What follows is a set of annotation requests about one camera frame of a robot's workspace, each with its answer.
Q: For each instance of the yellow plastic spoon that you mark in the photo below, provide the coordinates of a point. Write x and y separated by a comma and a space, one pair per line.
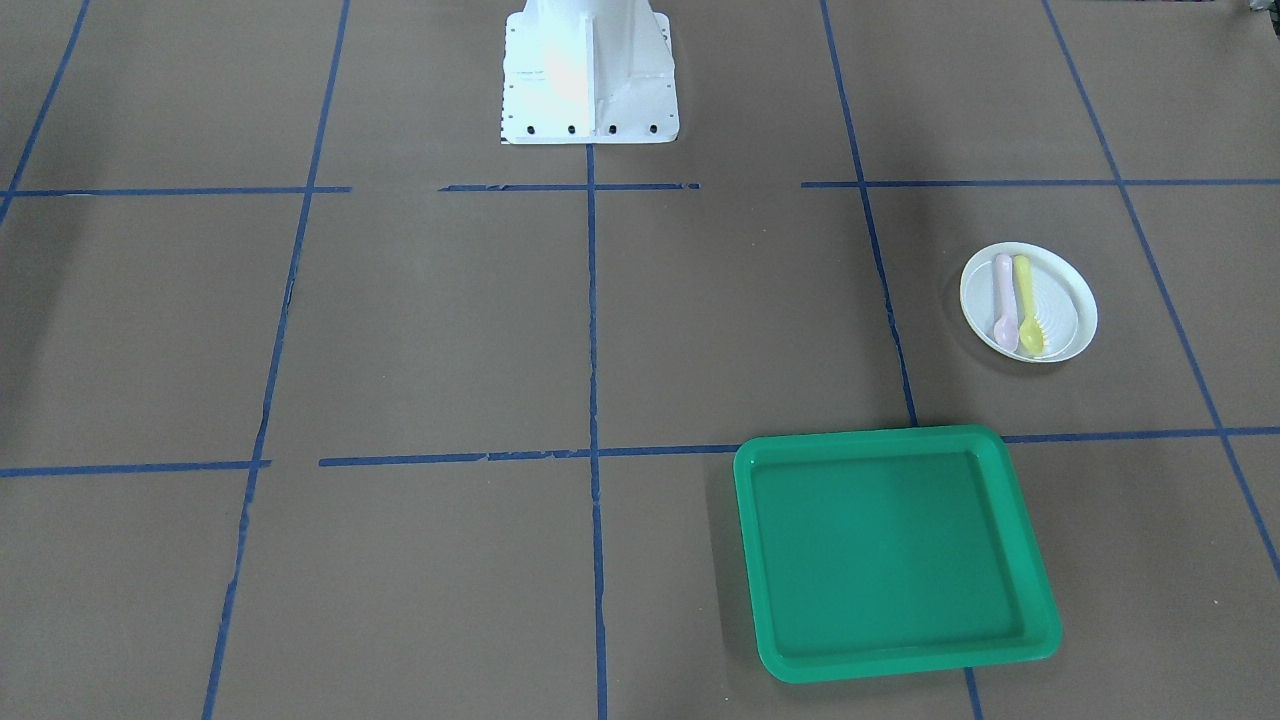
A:
1030, 330

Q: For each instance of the white round plate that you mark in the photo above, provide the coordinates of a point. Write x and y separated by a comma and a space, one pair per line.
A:
1065, 303

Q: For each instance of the green plastic tray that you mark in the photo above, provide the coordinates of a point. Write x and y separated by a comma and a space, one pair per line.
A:
890, 552

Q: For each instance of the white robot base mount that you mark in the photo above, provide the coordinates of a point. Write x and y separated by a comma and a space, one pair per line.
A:
588, 72

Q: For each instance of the pink plastic spoon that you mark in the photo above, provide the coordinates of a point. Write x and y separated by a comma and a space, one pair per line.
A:
1005, 331

